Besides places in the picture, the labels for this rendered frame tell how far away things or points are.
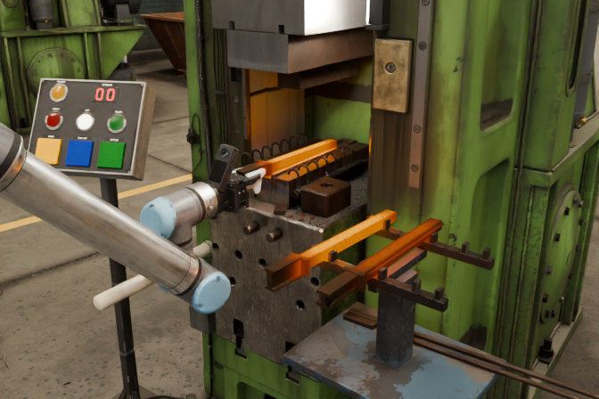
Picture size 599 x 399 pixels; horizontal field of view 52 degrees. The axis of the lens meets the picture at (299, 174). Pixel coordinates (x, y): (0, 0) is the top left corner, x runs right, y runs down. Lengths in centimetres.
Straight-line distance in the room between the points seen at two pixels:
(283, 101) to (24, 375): 152
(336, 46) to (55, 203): 90
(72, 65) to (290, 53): 500
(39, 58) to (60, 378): 412
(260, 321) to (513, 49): 102
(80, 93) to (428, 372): 124
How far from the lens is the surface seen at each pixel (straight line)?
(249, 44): 159
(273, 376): 184
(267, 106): 190
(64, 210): 112
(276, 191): 163
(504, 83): 182
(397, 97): 151
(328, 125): 207
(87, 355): 277
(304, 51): 157
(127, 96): 187
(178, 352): 270
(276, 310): 170
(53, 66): 636
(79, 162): 187
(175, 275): 125
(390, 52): 150
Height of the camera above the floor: 152
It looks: 19 degrees down
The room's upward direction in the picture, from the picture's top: straight up
